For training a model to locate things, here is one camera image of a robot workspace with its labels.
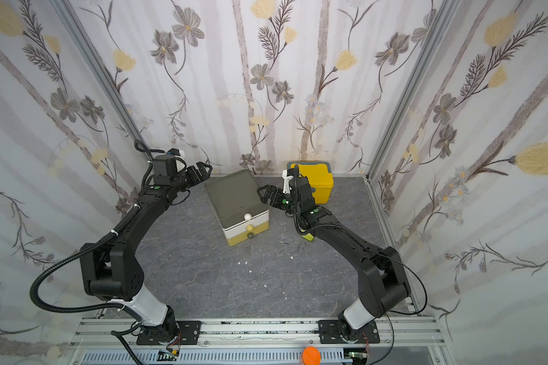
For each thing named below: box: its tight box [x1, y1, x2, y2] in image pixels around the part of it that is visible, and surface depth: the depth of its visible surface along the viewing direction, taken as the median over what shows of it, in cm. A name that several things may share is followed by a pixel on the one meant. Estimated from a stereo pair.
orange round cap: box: [302, 345, 321, 365], surface depth 63 cm
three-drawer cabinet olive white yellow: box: [204, 168, 270, 247], surface depth 93 cm
